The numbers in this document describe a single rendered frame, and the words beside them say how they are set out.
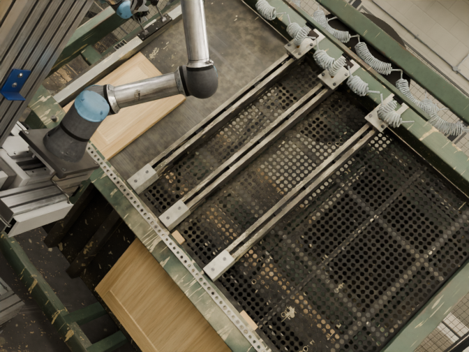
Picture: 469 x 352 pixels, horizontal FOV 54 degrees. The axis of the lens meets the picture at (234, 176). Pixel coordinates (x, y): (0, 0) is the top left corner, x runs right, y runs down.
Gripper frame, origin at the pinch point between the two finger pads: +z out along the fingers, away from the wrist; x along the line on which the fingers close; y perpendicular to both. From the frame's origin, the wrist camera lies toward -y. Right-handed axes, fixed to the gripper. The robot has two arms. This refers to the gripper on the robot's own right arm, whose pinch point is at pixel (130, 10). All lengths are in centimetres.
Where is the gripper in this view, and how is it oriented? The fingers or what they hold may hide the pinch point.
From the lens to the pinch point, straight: 192.4
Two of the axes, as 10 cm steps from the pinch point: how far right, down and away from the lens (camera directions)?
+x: -2.9, -8.9, 3.4
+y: 8.5, -0.7, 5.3
